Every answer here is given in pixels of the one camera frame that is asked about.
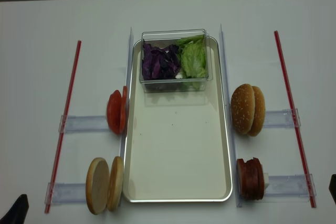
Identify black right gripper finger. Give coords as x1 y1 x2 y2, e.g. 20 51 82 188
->
329 174 336 198

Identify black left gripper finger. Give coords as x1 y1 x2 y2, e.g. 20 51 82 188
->
1 194 28 224

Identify bun half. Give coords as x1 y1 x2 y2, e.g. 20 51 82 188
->
107 156 123 211
86 157 110 215

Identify clear track behind meat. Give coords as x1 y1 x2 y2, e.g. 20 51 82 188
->
259 175 310 203

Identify rear meat patty slices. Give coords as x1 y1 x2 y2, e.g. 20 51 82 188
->
244 157 265 200

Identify front meat patty slice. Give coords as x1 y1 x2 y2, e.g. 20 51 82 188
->
236 158 247 198

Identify clear track behind tomato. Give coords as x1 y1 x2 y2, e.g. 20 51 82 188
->
58 115 109 134

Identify front tomato slice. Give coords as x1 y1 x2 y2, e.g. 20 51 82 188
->
106 90 122 135

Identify tomato slice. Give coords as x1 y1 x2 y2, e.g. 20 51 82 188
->
119 86 128 133
106 90 122 135

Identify rear tomato slice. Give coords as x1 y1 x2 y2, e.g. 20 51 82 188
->
119 86 128 133

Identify green lettuce leaves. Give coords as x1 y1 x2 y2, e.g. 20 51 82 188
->
176 35 207 78

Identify clear track behind bottom buns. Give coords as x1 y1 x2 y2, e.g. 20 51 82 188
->
45 183 86 205

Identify white pusher block lower right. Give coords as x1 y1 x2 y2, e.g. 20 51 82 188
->
263 173 269 191

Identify clear track behind sesame buns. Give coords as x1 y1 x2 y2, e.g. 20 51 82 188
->
263 109 301 128

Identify rear sesame top bun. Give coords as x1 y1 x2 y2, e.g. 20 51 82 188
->
248 86 266 136

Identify sesame bun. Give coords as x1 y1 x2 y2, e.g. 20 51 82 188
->
248 86 266 136
230 83 255 134

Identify front sesame top bun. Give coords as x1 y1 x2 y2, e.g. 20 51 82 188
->
230 83 255 134

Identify clear plastic salad container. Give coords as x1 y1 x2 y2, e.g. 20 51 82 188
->
139 29 212 93

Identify purple cabbage leaves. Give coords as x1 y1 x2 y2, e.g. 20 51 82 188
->
142 43 181 80

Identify left red rail strip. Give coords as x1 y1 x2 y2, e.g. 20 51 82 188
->
44 40 81 214

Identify red rail strip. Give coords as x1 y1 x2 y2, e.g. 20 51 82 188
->
44 40 81 214
274 30 317 208

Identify right red rail strip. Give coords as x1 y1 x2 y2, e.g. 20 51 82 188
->
274 30 317 208

